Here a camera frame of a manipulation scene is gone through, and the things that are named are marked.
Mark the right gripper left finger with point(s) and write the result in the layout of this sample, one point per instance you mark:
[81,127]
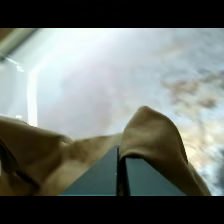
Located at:
[100,178]

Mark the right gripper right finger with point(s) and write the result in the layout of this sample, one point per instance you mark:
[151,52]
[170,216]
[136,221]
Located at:
[148,180]

